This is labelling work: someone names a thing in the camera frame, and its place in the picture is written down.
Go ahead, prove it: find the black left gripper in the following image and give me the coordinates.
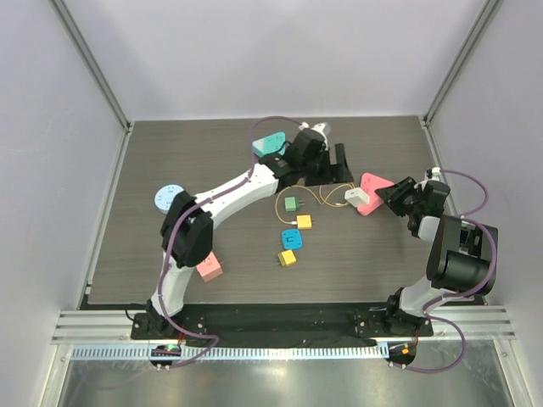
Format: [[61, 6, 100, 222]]
[[299, 144, 353, 187]]

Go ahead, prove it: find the pink triangular power strip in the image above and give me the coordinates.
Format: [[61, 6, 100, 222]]
[[357, 172, 394, 216]]

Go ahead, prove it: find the white charger plug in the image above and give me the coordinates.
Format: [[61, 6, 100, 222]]
[[344, 187, 370, 208]]

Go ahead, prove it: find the green charger plug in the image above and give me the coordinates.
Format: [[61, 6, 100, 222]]
[[284, 196, 304, 212]]

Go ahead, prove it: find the yellow charger plug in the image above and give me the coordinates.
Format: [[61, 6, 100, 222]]
[[296, 215, 313, 231]]

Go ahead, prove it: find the teal triangular power strip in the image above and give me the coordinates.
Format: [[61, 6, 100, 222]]
[[252, 131, 287, 158]]

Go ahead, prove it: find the blue plug adapter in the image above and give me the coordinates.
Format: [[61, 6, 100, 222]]
[[281, 229, 303, 250]]

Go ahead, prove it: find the yellow plug adapter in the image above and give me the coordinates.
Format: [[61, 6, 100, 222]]
[[276, 249, 297, 268]]

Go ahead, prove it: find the pink cube socket adapter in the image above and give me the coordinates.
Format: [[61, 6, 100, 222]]
[[196, 252, 223, 282]]

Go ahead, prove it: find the light blue round power strip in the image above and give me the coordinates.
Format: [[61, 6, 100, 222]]
[[154, 184, 184, 215]]

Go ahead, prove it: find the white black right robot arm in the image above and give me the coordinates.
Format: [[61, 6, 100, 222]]
[[375, 175, 498, 336]]

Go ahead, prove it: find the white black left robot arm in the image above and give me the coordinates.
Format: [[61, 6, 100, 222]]
[[146, 123, 354, 339]]

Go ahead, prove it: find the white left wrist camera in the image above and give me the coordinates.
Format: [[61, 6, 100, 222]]
[[311, 122, 330, 138]]

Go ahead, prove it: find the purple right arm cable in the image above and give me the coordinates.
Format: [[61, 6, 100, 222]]
[[389, 167, 499, 374]]

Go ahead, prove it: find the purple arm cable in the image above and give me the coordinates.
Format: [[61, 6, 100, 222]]
[[389, 167, 499, 374], [157, 115, 311, 365]]

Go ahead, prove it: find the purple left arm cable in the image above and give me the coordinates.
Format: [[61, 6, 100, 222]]
[[157, 115, 311, 365]]

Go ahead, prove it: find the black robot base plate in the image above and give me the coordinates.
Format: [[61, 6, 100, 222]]
[[131, 302, 434, 343]]

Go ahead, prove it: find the aluminium frame rail front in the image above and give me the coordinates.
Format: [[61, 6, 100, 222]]
[[51, 304, 516, 344]]

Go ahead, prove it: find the aluminium frame post right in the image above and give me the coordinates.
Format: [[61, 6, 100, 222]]
[[422, 0, 502, 126]]

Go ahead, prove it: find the aluminium frame post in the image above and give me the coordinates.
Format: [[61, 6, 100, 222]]
[[49, 0, 131, 132], [422, 0, 502, 126]]

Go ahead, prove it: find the aluminium frame post left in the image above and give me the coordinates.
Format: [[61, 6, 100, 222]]
[[49, 0, 131, 132]]

